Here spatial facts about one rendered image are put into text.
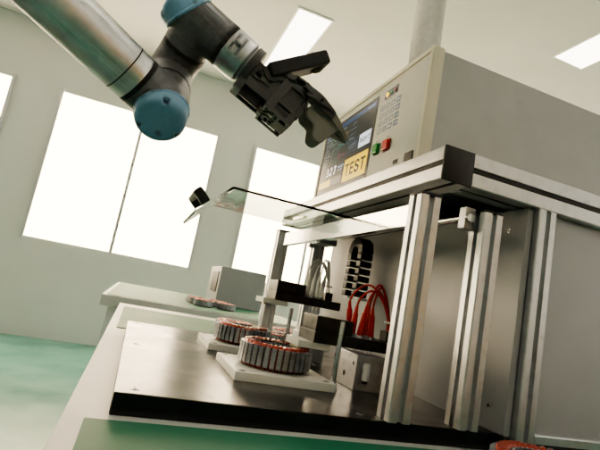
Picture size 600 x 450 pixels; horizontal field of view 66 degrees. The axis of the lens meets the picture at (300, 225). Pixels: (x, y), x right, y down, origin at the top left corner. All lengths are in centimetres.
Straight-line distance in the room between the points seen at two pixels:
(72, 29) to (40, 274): 489
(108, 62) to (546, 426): 76
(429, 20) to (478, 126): 196
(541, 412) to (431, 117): 44
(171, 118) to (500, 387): 58
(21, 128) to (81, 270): 163
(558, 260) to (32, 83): 556
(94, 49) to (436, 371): 68
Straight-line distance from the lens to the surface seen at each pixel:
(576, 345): 76
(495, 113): 84
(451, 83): 80
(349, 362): 77
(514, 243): 70
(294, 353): 68
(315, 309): 98
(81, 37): 69
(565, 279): 74
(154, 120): 70
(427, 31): 270
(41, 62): 594
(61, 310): 548
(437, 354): 80
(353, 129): 99
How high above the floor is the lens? 89
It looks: 9 degrees up
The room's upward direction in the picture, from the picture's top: 11 degrees clockwise
